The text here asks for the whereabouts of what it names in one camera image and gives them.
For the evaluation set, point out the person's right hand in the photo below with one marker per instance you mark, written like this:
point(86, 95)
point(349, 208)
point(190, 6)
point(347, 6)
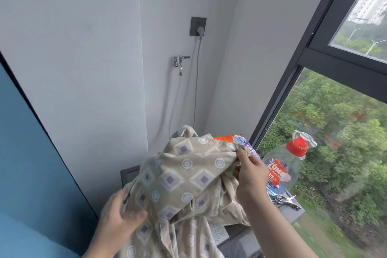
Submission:
point(252, 180)

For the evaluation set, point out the person's left hand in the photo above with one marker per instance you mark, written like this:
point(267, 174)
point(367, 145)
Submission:
point(113, 224)

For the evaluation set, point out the person's right thumb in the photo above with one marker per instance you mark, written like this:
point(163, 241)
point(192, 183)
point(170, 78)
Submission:
point(236, 174)

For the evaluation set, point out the person's left thumb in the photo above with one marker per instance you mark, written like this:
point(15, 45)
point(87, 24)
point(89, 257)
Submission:
point(137, 217)

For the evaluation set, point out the beige patterned cloth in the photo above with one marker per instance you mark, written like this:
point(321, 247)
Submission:
point(184, 188)

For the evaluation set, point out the person's left forearm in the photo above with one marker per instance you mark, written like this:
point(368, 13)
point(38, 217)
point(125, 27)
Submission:
point(93, 251)

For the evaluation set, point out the person's right forearm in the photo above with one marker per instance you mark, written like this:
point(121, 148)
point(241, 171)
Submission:
point(272, 230)

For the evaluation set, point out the orange and purple detergent packet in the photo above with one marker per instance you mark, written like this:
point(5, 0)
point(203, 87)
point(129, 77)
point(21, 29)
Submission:
point(242, 139)

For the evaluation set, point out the clear detergent bottle red cap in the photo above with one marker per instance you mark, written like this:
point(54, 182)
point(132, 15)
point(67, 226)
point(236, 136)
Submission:
point(284, 167)

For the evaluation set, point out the metal clothes clips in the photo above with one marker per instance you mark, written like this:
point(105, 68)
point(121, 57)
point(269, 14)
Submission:
point(285, 201)

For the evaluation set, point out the white label sticker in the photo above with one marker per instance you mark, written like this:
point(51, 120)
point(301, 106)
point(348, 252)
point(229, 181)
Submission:
point(218, 233)

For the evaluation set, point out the grey washing machine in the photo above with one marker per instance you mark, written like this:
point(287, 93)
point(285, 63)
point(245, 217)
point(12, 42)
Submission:
point(242, 241)

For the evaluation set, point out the blue panel with black edge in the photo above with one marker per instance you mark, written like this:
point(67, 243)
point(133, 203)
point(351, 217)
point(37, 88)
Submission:
point(33, 176)

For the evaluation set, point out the chrome wall tap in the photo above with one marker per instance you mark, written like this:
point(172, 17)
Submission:
point(180, 61)

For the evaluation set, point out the black window frame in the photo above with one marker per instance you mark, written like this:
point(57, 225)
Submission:
point(329, 58)

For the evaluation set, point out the dark grey wall socket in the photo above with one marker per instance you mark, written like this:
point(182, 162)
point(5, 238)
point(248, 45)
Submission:
point(198, 22)

